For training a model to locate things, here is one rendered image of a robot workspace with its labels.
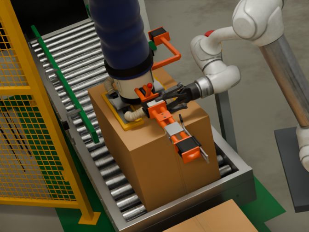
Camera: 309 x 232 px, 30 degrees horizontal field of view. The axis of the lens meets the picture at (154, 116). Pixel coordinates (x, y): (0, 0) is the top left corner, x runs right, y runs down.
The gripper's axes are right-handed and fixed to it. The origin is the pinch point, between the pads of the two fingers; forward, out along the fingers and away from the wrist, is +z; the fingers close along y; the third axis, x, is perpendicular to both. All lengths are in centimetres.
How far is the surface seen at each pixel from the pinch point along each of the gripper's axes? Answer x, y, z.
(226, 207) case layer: -22, 53, -16
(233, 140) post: 43, 76, -53
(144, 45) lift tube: 18.1, -20.4, -6.2
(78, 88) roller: 126, 55, 15
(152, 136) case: -2.3, 12.9, 5.1
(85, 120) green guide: 74, 44, 23
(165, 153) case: -4.9, 23.0, 1.9
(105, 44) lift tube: 22.9, -24.8, 9.6
